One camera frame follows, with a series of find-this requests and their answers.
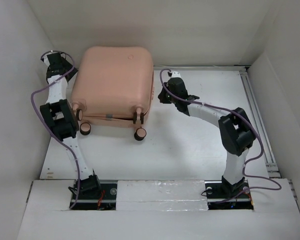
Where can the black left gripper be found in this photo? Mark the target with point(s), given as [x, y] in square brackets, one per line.
[73, 70]

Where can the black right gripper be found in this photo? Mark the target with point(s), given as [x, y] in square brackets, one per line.
[163, 99]

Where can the pink hard-shell suitcase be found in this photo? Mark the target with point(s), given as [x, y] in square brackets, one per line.
[114, 87]

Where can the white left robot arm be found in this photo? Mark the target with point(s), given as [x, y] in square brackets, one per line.
[61, 120]

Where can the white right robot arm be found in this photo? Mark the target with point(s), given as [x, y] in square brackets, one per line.
[234, 126]

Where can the white foam cover block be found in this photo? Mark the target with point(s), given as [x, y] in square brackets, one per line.
[161, 196]

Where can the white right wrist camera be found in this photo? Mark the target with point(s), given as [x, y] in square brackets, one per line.
[174, 74]

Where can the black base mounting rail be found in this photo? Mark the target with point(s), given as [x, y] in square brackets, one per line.
[216, 198]

